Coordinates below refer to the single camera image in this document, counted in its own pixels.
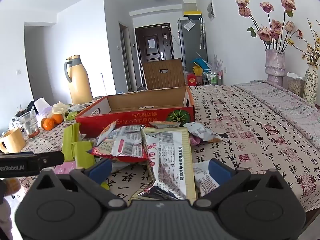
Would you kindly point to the red cardboard box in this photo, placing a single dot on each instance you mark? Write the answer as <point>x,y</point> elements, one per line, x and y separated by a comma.
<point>135,120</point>

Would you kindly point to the small red box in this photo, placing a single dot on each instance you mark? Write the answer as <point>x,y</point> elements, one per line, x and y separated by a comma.
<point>193,80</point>

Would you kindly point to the pink floral cloth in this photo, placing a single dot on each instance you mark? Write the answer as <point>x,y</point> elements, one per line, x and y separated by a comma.
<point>287,102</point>

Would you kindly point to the wooden chair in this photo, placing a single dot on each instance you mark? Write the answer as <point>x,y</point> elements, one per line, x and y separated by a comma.
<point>163,76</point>

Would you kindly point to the person's left hand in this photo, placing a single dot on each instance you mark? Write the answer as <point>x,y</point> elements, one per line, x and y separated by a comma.
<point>13,186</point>

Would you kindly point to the large beige bordered snack packet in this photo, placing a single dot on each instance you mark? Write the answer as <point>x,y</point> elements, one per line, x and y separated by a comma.
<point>170,160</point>

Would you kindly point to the yellow box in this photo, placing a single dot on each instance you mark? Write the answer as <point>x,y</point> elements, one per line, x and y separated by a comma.
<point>192,13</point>

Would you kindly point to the dried pink roses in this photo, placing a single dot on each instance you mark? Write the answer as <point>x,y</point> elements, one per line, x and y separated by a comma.
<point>266,33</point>

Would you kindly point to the orange snack packet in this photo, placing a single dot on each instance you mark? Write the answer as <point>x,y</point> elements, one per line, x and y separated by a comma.
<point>163,124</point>

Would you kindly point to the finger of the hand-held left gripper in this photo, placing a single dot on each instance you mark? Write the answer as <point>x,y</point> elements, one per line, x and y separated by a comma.
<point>51,158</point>

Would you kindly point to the yellow thermos jug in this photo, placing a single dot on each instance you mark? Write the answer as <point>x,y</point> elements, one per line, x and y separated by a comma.
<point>78,82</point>

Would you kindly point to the orange fruit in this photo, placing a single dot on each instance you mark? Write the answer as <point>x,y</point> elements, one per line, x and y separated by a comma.
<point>47,124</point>
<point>58,119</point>

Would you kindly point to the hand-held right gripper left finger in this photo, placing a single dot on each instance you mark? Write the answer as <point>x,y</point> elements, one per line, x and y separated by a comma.
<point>100,170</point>

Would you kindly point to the green snack packet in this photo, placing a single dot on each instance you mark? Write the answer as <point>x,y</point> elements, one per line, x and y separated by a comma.
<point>83,155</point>
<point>72,115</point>
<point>71,135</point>

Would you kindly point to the white umbrella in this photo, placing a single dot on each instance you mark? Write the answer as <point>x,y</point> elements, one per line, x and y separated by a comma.
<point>202,32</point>

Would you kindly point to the red silver snack packet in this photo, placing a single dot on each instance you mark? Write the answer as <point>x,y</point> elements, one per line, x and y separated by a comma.
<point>120,146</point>

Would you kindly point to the white snack packet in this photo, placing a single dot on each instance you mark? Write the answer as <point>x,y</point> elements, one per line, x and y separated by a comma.
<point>200,130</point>
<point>203,180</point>

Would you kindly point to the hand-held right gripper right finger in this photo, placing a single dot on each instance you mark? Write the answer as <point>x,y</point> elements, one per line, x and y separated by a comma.
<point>220,171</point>

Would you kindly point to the yellow mug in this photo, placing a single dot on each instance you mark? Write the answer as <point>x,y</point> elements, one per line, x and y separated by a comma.
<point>13,140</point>

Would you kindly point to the cream crumpled wrapper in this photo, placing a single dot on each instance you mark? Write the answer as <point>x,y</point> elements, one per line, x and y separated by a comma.
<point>59,107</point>

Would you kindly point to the grey refrigerator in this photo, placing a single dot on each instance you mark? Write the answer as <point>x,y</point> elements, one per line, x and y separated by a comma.
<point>192,45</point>

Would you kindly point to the lavender bunch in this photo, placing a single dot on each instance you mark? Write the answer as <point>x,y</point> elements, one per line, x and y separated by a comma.
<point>216,61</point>

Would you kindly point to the paper sheet on refrigerator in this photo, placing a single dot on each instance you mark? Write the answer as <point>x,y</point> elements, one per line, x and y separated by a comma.
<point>189,25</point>

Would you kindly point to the pink snack packet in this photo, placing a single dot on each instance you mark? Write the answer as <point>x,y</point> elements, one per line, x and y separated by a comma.
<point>63,168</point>
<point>194,138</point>

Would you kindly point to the pink mottled vase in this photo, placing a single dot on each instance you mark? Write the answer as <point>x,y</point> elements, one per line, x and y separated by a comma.
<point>275,65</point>

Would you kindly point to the clear plastic cup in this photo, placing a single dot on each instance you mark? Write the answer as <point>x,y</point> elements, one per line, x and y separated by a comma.
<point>30,126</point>

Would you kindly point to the glass jar with white lid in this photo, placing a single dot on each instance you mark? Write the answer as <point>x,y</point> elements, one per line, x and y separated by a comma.
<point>296,85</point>

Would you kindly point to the floral patterned vase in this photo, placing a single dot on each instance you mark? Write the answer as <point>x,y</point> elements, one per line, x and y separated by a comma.
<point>310,85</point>

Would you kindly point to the yellow flower branches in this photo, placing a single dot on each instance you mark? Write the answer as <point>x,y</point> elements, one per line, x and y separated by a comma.
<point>311,52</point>

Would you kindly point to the blue plastic item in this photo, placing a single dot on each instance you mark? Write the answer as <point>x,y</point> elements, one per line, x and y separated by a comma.
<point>201,63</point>

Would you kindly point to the dark brown door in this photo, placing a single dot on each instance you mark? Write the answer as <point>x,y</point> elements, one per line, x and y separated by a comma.
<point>153,43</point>

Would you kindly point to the yellow bag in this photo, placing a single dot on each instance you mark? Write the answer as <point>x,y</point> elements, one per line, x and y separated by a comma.
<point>197,70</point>

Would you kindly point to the white orange biscuit packet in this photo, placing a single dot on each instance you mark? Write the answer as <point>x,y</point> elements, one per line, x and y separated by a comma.
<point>107,130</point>

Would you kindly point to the black bag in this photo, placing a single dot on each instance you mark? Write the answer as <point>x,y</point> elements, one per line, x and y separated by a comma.
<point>26,108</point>

